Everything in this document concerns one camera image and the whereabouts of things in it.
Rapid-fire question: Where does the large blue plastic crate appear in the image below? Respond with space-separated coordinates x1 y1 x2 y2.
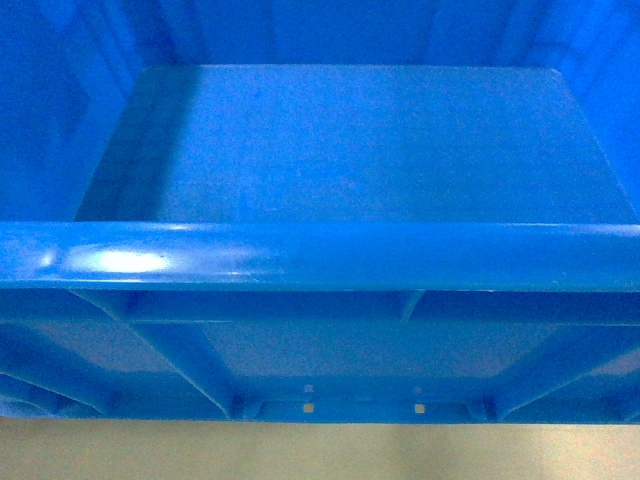
1 1 639 424

